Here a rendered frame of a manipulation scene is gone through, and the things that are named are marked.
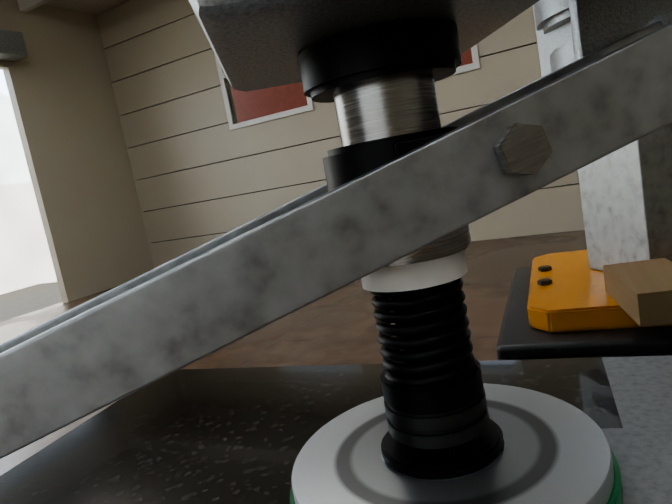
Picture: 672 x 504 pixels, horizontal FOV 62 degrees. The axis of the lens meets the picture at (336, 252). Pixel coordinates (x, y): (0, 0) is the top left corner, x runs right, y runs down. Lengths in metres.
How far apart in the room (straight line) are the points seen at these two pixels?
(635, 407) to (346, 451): 0.24
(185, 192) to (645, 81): 8.34
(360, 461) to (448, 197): 0.20
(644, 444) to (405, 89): 0.30
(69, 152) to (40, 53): 1.34
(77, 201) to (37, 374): 8.26
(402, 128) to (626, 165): 0.82
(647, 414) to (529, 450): 0.13
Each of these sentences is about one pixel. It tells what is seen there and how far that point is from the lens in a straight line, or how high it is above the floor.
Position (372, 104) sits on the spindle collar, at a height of 1.11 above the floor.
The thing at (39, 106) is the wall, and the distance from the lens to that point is 8.59.
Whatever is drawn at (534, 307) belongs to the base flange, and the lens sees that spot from 1.04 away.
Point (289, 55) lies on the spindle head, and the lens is 0.36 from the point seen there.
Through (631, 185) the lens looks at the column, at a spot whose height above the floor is 0.96.
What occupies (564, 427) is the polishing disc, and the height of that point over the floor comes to 0.88.
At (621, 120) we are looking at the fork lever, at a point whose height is 1.07.
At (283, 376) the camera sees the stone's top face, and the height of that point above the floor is 0.85.
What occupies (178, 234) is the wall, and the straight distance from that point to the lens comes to 8.83.
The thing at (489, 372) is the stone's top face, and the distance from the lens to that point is 0.60.
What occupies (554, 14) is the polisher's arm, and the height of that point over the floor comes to 1.28.
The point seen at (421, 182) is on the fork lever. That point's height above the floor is 1.06.
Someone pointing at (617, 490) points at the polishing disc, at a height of 0.86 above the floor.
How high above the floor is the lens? 1.08
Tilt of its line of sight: 8 degrees down
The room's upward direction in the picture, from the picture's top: 10 degrees counter-clockwise
